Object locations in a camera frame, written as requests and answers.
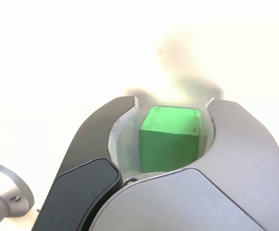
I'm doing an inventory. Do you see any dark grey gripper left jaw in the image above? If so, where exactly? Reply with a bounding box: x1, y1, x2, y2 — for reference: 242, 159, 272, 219
32, 95, 145, 231

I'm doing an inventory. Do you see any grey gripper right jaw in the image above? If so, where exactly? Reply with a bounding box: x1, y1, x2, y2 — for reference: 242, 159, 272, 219
88, 97, 279, 231

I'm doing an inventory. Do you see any green cube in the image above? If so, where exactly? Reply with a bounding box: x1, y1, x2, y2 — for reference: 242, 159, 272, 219
139, 105, 202, 174

